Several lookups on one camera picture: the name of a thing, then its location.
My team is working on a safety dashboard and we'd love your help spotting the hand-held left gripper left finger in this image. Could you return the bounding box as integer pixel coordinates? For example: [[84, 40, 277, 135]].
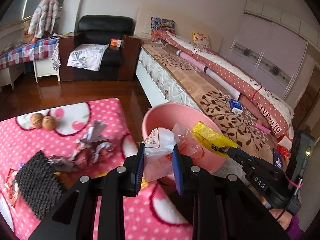
[[27, 142, 146, 240]]

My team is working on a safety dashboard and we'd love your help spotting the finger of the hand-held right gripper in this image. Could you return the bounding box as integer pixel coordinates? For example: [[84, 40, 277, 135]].
[[234, 145, 258, 160], [226, 149, 251, 168]]

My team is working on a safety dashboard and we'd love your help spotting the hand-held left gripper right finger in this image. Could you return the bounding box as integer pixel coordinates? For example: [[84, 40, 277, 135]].
[[171, 145, 290, 240]]

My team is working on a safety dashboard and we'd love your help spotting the white printed plastic bag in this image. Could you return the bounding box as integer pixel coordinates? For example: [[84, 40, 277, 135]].
[[144, 127, 178, 182]]

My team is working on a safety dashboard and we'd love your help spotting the yellow plastic wrapper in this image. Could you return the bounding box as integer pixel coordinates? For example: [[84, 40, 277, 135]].
[[192, 121, 239, 158]]

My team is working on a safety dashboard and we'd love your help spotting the pink plastic basin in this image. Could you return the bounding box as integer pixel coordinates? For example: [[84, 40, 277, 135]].
[[141, 103, 229, 184]]

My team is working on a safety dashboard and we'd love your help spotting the person's right forearm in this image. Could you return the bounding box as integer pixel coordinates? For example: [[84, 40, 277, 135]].
[[270, 206, 305, 240]]

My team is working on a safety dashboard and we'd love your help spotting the pink stick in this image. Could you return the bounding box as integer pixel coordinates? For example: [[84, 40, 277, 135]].
[[255, 121, 271, 134]]

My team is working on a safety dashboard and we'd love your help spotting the red plastic bag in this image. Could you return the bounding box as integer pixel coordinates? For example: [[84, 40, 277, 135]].
[[277, 144, 292, 159]]

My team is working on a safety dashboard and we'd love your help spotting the clear pink plastic bag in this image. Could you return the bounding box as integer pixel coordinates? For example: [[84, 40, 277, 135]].
[[171, 123, 204, 159]]

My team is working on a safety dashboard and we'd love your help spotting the crumpled brown foil wrapper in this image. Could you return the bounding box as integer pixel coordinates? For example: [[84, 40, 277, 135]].
[[75, 141, 118, 167]]

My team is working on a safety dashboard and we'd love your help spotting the blue and white box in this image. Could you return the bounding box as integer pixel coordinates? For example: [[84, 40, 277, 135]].
[[229, 98, 243, 114]]

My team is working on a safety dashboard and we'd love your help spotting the crumpled white paper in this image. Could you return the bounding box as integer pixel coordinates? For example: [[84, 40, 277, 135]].
[[76, 120, 108, 150]]

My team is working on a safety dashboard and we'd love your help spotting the pink polka-dot blanket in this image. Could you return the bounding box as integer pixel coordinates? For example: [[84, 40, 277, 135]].
[[0, 97, 193, 240]]

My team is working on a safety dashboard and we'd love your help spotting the red polka-dot quilt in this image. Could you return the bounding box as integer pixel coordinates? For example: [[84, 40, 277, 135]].
[[150, 29, 294, 138]]

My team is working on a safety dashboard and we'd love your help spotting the bed with brown leaf cover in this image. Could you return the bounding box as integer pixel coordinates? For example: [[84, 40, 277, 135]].
[[141, 39, 290, 163]]

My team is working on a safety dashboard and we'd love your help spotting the white bed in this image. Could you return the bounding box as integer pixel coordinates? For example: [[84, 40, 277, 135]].
[[135, 1, 295, 160]]

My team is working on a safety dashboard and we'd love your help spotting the brown walnut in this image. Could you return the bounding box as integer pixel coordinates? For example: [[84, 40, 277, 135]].
[[30, 113, 44, 129], [41, 116, 56, 131]]

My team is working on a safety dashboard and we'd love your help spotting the dark grey knitted cloth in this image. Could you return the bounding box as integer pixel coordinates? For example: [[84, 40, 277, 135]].
[[15, 150, 67, 220]]

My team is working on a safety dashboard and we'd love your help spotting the pink and white rolled mat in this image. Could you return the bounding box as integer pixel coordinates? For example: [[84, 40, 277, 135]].
[[176, 49, 244, 100]]

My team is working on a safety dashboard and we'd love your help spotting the white wardrobe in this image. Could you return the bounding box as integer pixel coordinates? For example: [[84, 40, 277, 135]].
[[226, 0, 320, 98]]

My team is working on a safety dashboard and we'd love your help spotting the yellow floral pillow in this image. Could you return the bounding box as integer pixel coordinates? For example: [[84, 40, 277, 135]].
[[192, 31, 210, 48]]

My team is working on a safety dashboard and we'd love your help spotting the white floral cloth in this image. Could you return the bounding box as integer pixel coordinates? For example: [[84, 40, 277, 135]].
[[67, 44, 110, 71]]

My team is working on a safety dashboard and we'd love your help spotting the clear orange-edged wrapper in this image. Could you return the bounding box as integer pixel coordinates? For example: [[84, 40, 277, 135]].
[[4, 169, 19, 195]]

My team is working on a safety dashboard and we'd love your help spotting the white cabinet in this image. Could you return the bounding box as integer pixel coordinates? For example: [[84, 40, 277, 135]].
[[33, 58, 60, 83]]

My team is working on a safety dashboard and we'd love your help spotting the colourful cartoon pillow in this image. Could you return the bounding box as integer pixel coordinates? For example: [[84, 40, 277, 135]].
[[150, 17, 175, 36]]

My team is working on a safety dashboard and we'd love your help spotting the black leather armchair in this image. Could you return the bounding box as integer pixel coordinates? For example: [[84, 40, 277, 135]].
[[59, 15, 142, 82]]

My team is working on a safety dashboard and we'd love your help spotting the white desk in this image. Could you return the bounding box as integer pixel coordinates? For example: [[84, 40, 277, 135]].
[[0, 65, 26, 89]]

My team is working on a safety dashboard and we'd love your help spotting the checkered tablecloth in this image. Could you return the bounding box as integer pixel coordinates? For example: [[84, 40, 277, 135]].
[[0, 35, 60, 70]]

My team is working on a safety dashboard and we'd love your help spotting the beige printed sack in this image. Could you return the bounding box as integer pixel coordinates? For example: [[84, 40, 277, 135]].
[[24, 19, 35, 43]]

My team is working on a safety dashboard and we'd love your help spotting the hanging pastel padded jacket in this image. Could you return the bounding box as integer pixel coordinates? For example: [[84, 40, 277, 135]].
[[28, 0, 59, 38]]

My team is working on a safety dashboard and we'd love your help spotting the window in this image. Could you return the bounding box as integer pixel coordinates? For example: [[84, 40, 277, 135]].
[[5, 0, 35, 23]]

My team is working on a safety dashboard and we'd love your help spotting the pink cord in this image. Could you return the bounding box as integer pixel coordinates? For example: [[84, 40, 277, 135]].
[[282, 172, 303, 188]]

